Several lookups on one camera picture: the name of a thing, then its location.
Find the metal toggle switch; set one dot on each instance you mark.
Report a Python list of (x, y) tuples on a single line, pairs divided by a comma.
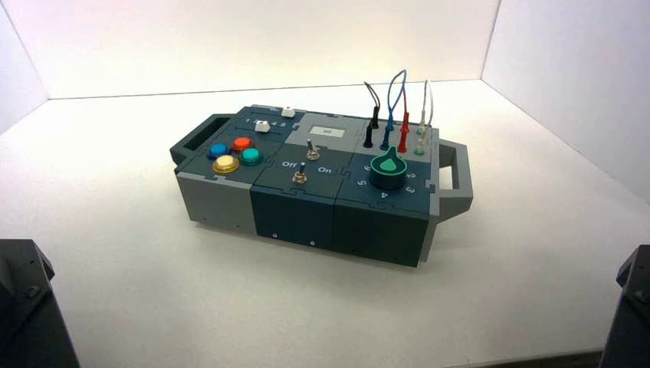
[(312, 150), (301, 173)]

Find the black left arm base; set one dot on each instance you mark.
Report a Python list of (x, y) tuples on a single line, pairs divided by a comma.
[(25, 310)]

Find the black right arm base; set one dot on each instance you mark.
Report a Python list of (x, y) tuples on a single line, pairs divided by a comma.
[(629, 315)]

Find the grey and teal control box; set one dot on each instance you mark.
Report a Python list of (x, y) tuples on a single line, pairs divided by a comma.
[(289, 208)]

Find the small grey display screen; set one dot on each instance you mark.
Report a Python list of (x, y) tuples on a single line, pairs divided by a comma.
[(327, 132)]

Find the green rotary selector knob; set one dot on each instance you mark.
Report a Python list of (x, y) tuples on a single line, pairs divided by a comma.
[(388, 170)]

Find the green push button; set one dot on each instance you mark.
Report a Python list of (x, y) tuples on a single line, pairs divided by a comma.
[(250, 156)]

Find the white slider knob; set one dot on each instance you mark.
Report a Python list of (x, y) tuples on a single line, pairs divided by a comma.
[(288, 112), (262, 126)]

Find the red push button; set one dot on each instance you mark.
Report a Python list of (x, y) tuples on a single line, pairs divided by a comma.
[(242, 144)]

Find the red banana plug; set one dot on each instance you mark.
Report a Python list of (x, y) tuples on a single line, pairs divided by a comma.
[(404, 133)]

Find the yellow push button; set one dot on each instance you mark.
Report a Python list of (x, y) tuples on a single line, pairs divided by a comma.
[(226, 164)]

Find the blue push button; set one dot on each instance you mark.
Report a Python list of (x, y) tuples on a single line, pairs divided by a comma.
[(218, 150)]

